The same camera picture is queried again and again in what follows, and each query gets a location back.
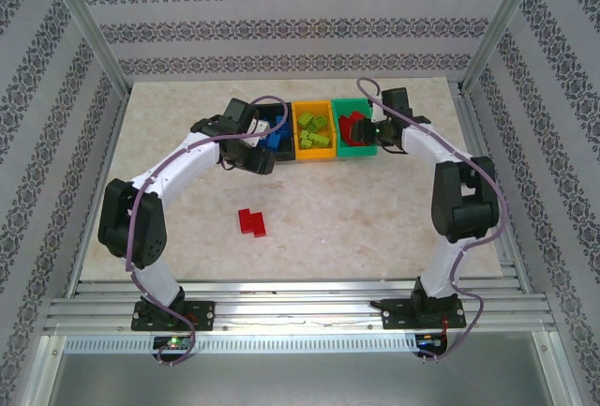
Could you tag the long green lego brick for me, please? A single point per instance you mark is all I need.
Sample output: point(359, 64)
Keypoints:
point(320, 140)

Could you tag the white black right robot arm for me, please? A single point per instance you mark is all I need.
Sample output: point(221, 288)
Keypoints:
point(431, 145)

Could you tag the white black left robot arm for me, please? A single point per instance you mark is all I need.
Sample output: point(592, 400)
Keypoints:
point(183, 164)

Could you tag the green plastic bin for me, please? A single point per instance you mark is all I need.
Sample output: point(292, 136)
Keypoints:
point(356, 152)

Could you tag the black plastic bin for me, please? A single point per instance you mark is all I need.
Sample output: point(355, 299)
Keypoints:
point(286, 155)

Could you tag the yellow plastic bin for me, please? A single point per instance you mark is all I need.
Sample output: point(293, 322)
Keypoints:
point(319, 155)

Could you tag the left controller circuit board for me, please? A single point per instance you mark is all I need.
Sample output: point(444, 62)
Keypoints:
point(173, 342)

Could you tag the controller circuit board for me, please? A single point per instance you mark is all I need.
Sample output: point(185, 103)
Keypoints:
point(173, 342)
point(433, 341)

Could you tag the right controller circuit board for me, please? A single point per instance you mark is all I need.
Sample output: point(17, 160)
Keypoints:
point(433, 341)

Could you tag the grey metal sheet panel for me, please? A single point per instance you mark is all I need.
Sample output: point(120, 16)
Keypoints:
point(300, 382)

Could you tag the white left camera mount plate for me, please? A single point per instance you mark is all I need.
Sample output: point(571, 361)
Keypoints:
point(259, 130)

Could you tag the aluminium side rail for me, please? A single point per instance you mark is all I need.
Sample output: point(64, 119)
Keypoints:
point(469, 115)
point(119, 115)

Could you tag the aluminium mounting rail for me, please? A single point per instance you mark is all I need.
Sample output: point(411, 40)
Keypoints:
point(300, 307)

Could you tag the aluminium frame post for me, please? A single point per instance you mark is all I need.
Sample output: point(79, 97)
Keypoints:
point(499, 26)
point(91, 26)

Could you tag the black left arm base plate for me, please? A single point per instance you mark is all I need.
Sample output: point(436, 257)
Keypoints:
point(204, 314)

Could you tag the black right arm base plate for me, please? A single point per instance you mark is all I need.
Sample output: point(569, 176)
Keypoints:
point(396, 314)

